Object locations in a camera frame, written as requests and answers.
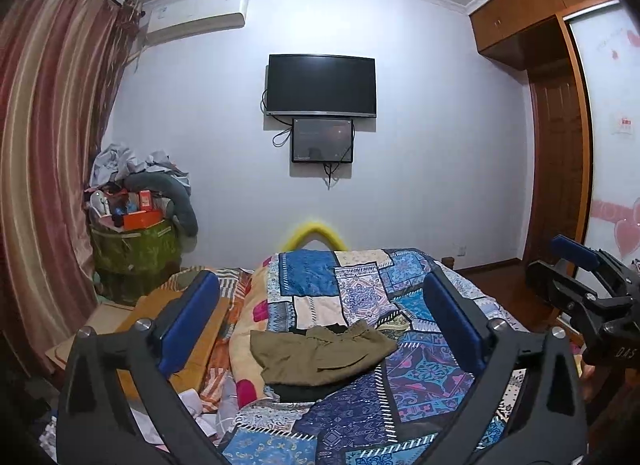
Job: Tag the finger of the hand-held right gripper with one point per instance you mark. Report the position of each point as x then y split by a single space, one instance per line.
555 285
575 251

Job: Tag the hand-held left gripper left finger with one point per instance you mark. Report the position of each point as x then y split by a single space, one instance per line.
192 315

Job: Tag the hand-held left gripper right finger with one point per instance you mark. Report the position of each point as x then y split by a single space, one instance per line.
450 325

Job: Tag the olive pants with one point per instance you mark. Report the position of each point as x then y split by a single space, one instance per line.
320 352

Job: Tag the orange striped sheet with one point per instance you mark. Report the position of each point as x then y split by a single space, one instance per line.
235 305

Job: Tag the wooden lap board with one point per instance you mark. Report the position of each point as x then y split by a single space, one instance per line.
150 305

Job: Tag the pink heart sticker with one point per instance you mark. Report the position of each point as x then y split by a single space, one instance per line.
620 230

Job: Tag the green storage bin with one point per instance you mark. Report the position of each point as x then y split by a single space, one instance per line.
135 260

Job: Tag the white plastic bag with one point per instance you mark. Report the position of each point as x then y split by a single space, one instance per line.
200 415

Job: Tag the patchwork blanket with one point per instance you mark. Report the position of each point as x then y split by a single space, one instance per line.
350 290

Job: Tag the orange box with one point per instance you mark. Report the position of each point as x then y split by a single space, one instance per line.
142 221

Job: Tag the cardboard box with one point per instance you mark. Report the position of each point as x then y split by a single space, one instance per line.
85 340

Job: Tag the grey cushion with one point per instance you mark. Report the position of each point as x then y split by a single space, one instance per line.
182 200

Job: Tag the black folded garment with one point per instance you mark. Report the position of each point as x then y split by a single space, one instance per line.
305 391

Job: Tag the small red sticker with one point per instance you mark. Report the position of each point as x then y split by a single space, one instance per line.
625 124

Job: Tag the yellow plush toy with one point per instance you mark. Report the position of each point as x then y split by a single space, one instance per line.
312 235

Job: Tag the white wardrobe sliding door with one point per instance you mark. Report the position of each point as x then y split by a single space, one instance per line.
610 95

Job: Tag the grey clothes pile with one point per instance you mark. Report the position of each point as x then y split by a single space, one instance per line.
125 162

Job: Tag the striped curtain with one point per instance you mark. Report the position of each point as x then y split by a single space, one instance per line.
45 145

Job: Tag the wooden overhead cabinet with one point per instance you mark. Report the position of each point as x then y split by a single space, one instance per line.
530 10

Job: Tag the white air conditioner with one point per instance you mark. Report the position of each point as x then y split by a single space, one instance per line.
195 15

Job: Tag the small wall monitor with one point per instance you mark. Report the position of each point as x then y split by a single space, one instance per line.
322 140

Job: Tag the wall television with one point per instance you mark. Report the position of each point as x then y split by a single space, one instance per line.
320 85

